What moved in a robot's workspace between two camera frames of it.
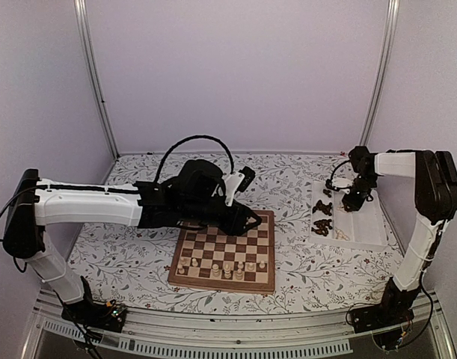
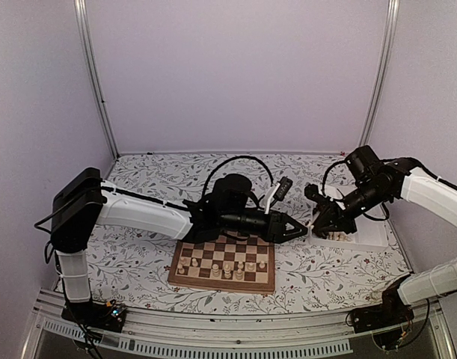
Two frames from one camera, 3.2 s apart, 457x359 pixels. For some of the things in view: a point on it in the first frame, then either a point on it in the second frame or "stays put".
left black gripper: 241,215 to 277,230
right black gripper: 356,205 to 336,216
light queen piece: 215,270 stays put
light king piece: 227,273 stays put
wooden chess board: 209,258 stays put
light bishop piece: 238,276 stays put
